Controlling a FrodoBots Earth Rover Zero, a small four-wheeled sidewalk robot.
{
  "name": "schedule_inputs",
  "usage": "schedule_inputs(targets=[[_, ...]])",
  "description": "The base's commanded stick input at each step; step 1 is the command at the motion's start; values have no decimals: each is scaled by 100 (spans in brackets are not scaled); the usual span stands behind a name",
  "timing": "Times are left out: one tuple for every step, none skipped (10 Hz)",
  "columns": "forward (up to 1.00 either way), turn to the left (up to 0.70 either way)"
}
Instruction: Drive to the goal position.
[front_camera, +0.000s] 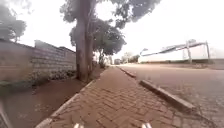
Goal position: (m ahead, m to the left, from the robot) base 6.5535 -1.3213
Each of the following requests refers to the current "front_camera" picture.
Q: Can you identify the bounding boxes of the low plants along wall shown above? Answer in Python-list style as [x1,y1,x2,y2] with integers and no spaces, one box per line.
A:
[0,69,78,92]

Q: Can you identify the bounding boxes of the pole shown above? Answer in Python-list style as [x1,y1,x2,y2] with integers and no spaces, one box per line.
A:
[185,41,193,64]
[205,40,211,62]

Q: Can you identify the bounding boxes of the pale path edging kerb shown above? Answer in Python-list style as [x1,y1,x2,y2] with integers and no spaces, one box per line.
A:
[34,68,108,128]

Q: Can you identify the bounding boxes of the tree behind wall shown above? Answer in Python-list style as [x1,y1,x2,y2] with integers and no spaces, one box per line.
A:
[0,0,28,43]

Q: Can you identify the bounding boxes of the robot's own part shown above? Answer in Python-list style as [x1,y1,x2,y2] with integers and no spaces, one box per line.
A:
[73,123,85,128]
[141,122,153,128]

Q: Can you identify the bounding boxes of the grey paved road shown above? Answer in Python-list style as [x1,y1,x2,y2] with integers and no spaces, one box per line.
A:
[118,62,224,128]

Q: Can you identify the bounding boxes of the red-brown dirt strip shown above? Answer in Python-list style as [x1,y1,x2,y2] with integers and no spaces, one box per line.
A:
[0,66,105,128]

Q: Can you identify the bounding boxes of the long white building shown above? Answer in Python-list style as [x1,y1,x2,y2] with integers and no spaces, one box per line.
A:
[138,41,224,64]

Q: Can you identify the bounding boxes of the grey concrete kerb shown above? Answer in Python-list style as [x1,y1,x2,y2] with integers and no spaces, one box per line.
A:
[117,65,198,113]

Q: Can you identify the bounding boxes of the distant trees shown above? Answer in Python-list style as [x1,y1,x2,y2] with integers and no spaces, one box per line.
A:
[120,51,141,64]

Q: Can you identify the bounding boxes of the red brick path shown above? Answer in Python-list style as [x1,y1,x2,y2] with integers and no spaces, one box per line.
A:
[43,65,214,128]

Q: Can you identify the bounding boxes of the grey stone block wall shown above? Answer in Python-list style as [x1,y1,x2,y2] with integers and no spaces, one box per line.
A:
[0,38,78,84]

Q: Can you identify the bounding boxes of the tall thick-trunked tree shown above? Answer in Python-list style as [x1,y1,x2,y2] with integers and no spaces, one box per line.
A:
[59,0,163,84]

